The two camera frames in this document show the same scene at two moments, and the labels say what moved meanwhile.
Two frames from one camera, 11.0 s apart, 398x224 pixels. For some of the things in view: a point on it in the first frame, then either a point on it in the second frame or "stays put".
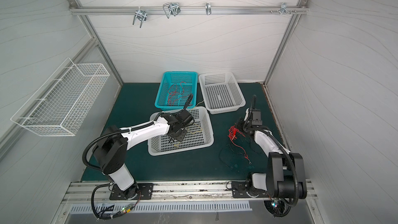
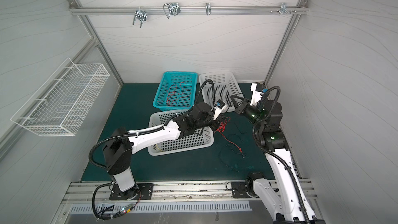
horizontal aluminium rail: [189, 10] stays put
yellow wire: [178, 144] to [158, 148]
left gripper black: [182, 136] to [217, 123]
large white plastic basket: [199, 134] stays put
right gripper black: [253, 112] to [241, 108]
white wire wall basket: [61, 104] stays put
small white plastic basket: [221, 92] stays put
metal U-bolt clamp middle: [172, 8] stays put
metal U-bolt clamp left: [141, 14] stays put
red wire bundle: [233, 131] to [222, 128]
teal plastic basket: [175, 89] stays put
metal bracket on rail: [208, 6] stays put
